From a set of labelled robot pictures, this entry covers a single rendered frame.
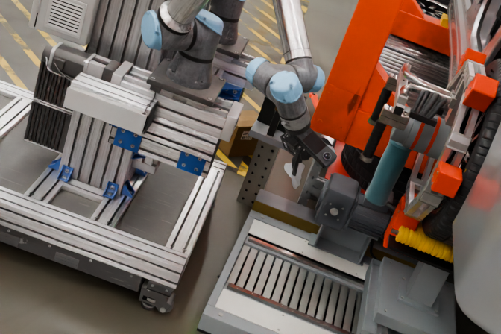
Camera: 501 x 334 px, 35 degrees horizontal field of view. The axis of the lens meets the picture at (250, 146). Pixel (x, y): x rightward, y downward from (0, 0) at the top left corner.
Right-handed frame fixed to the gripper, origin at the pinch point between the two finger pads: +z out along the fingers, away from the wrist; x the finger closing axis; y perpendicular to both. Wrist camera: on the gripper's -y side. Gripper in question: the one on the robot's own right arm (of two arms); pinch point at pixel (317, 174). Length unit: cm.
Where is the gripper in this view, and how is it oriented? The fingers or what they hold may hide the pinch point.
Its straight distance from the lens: 221.2
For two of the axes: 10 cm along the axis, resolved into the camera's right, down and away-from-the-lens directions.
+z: 2.6, 6.6, 7.1
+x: -7.6, 5.9, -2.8
